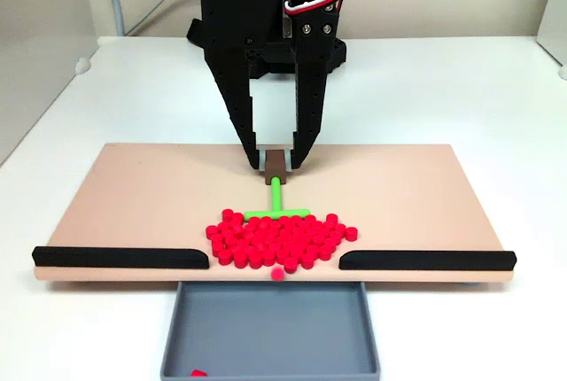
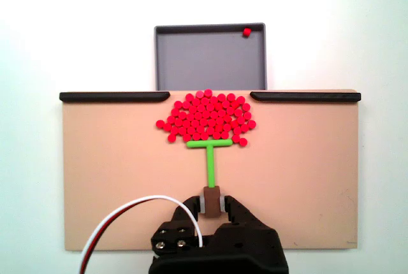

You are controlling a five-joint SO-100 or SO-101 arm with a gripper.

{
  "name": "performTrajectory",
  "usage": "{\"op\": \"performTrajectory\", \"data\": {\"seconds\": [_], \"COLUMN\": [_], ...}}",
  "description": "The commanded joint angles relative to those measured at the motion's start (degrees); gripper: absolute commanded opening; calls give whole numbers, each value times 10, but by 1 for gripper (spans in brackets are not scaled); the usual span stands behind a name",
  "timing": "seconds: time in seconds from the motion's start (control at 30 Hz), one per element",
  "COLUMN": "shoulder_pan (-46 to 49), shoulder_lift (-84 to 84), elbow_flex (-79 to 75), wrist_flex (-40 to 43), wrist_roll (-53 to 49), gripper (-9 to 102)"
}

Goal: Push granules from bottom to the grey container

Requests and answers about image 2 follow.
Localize green T pusher tool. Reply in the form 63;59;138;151
186;139;233;218

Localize beige board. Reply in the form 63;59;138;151
60;89;361;252

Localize white red black servo cable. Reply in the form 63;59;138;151
79;194;204;274

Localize grey tray container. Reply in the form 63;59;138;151
154;22;267;92

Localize black edge rail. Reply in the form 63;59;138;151
59;92;171;103
249;91;362;103

